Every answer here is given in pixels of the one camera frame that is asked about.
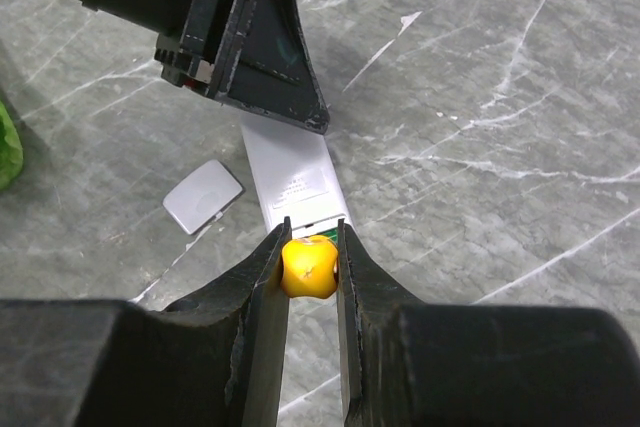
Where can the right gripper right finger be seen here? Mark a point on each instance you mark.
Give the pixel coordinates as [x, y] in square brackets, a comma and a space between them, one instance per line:
[406, 362]

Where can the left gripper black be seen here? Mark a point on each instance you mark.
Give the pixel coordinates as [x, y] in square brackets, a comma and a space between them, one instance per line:
[261, 66]

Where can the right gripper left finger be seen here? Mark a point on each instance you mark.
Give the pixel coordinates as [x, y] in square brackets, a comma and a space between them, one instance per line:
[211, 358]

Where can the white remote control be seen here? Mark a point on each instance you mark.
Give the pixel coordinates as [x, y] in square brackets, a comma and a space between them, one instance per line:
[294, 176]

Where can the yellow handled screwdriver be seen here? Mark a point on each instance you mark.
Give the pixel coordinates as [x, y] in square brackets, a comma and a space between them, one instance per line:
[309, 267]

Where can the grey battery cover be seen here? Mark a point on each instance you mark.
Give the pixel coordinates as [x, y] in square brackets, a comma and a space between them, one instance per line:
[200, 196]

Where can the green battery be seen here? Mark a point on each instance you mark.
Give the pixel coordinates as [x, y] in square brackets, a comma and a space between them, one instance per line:
[331, 234]

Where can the loose green cabbage leaf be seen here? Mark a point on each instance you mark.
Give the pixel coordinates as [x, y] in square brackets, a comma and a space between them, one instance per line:
[11, 150]

